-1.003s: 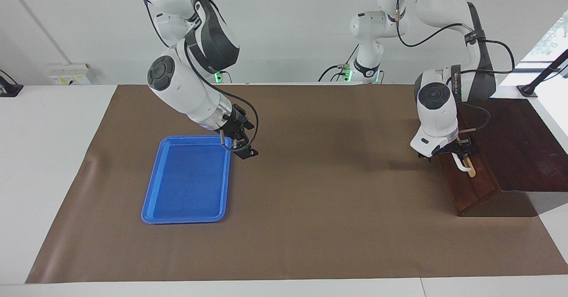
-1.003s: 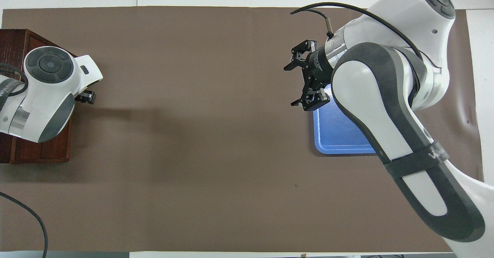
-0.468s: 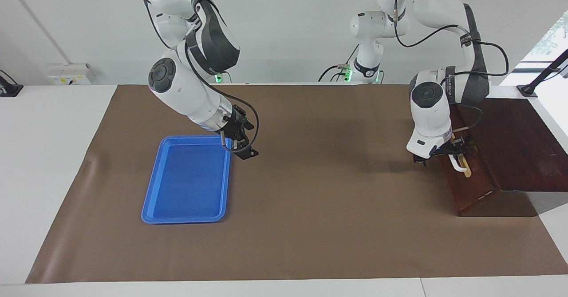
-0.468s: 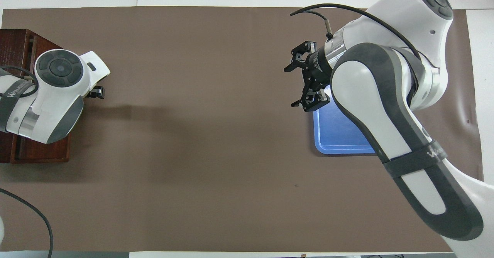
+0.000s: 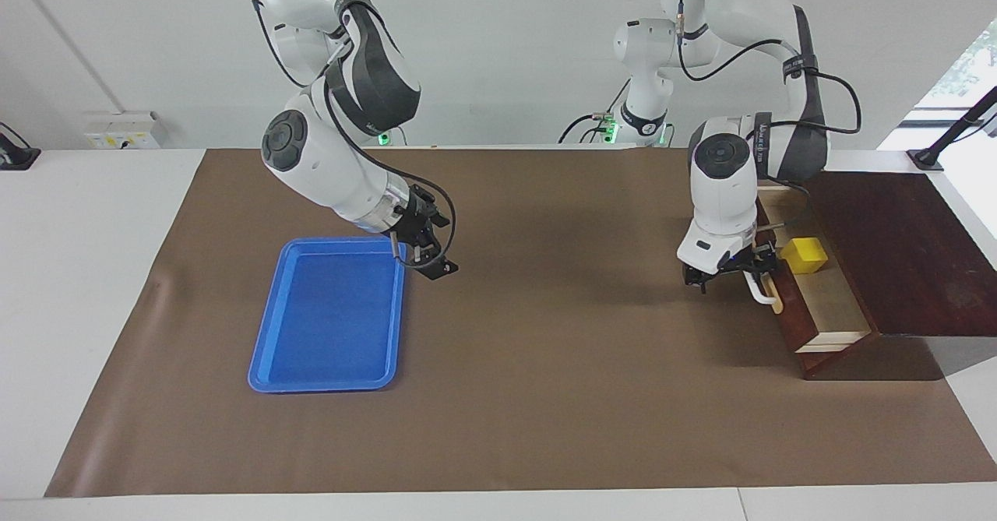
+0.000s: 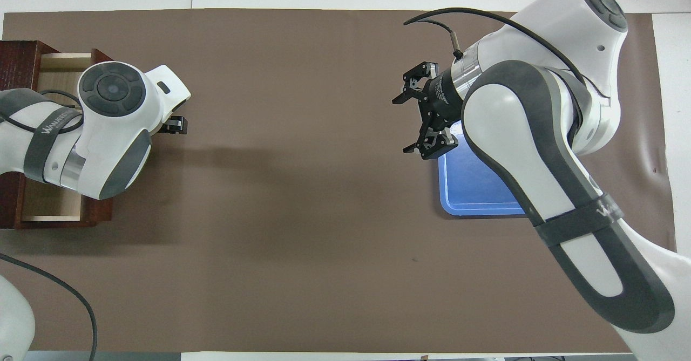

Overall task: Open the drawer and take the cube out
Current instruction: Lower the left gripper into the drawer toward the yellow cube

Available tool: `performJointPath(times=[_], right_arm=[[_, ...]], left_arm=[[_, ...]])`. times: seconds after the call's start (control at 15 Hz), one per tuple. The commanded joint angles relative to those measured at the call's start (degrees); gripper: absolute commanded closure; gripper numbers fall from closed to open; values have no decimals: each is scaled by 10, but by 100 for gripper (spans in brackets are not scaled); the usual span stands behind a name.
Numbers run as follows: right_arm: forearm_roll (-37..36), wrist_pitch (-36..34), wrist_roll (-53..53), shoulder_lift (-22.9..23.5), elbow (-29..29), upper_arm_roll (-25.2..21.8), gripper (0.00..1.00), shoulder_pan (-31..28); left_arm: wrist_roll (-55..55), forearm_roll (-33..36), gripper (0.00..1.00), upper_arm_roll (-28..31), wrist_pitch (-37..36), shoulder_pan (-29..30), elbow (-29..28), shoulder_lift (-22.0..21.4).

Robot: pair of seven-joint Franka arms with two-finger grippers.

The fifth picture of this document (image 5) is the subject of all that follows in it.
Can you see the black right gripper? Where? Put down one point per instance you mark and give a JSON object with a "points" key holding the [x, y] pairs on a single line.
{"points": [[420, 213]]}

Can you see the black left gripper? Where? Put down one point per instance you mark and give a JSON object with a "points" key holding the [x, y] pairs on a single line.
{"points": [[732, 265]]}

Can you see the yellow cube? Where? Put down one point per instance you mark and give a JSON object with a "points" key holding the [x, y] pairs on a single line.
{"points": [[804, 256]]}

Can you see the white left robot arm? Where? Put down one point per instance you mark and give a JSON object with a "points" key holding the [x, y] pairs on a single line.
{"points": [[724, 186]]}

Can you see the dark wooden drawer cabinet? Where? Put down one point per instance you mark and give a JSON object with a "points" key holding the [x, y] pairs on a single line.
{"points": [[903, 256]]}

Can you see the blue plastic tray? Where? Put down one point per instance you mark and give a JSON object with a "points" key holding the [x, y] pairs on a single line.
{"points": [[327, 318]]}

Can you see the brown table mat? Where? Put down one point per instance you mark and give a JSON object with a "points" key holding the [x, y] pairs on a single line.
{"points": [[545, 365]]}

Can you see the black stand with pole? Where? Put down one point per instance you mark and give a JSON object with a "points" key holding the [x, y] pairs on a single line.
{"points": [[927, 159]]}

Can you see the bright window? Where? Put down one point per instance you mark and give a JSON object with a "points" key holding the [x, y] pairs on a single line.
{"points": [[970, 61]]}

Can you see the small black table clamp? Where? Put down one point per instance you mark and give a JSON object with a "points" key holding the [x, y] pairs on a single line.
{"points": [[15, 155]]}

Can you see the white wall power socket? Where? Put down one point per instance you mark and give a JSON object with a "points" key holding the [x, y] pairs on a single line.
{"points": [[117, 132]]}

